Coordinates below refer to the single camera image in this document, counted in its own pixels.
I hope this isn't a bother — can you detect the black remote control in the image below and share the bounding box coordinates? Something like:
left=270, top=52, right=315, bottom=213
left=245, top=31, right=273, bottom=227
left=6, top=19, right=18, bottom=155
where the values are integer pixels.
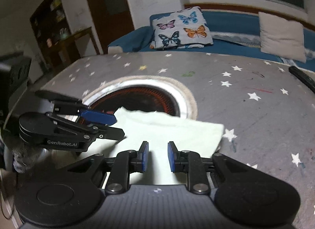
left=288, top=66, right=315, bottom=89

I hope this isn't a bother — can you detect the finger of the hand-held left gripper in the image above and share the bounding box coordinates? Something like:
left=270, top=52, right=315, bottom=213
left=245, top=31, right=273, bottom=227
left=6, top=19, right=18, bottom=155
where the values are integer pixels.
left=45, top=111, right=125, bottom=143
left=34, top=90, right=117, bottom=126

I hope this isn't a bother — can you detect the blue sofa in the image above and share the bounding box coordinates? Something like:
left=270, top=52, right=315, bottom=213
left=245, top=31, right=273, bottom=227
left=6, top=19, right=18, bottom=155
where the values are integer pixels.
left=107, top=10, right=315, bottom=72

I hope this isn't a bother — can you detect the light green garment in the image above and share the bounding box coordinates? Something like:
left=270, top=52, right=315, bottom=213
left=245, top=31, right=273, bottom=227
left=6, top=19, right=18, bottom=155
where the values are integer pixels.
left=50, top=106, right=225, bottom=185

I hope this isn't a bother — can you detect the dark wooden door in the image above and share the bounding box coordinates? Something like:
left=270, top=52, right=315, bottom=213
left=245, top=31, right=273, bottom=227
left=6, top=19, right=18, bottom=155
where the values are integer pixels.
left=81, top=0, right=134, bottom=54

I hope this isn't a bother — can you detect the thin black cable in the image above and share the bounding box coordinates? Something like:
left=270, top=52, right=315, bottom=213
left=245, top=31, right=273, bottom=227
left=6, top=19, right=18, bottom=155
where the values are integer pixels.
left=0, top=182, right=15, bottom=220

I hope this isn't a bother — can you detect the wooden side table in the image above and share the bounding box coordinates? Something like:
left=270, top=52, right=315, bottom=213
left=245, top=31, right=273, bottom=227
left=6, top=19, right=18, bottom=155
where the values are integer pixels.
left=48, top=27, right=100, bottom=70

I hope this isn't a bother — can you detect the brown wooden rail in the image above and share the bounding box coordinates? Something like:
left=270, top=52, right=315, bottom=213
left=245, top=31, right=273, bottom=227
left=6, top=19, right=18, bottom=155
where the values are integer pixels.
left=184, top=4, right=309, bottom=26

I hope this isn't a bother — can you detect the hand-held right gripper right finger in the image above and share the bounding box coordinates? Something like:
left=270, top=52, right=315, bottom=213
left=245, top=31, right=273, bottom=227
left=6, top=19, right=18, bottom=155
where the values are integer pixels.
left=167, top=141, right=250, bottom=194

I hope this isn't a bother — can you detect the wooden shelf cabinet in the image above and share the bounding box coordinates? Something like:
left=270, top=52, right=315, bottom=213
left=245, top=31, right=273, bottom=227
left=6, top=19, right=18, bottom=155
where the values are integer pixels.
left=30, top=0, right=74, bottom=72

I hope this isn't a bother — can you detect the butterfly print pillow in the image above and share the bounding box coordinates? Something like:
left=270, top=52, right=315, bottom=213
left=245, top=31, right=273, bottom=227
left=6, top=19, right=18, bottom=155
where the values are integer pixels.
left=150, top=6, right=214, bottom=49

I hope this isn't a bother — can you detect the beige pillow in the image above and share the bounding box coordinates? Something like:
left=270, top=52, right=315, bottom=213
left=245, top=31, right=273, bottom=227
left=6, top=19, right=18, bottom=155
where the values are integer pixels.
left=258, top=11, right=307, bottom=63

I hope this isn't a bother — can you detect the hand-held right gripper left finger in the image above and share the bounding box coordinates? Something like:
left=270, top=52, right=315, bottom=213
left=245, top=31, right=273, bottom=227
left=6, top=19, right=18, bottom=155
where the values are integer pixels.
left=65, top=141, right=150, bottom=194

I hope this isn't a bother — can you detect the grey starred tablecloth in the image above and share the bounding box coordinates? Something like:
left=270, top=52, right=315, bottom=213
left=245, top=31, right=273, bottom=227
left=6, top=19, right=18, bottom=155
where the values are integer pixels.
left=39, top=52, right=315, bottom=229

